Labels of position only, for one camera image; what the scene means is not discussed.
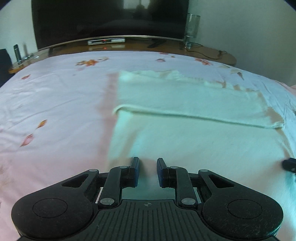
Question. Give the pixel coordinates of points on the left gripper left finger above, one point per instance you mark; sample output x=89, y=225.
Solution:
x=119, y=178

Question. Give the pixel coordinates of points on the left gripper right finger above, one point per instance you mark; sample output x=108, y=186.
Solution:
x=178, y=179

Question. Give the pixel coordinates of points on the white knit sweater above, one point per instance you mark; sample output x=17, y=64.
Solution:
x=196, y=124

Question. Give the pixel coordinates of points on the floral pink bed sheet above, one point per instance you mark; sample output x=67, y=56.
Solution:
x=57, y=119

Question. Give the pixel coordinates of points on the wooden tv console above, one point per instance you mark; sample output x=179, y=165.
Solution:
x=131, y=44

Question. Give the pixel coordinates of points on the black remote control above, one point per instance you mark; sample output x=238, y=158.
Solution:
x=156, y=42

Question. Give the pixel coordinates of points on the silver set-top box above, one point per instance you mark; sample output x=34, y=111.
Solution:
x=105, y=41

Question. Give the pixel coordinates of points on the black jacket on chair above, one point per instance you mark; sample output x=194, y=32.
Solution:
x=5, y=64

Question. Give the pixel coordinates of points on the large curved black television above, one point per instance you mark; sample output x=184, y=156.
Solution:
x=57, y=22

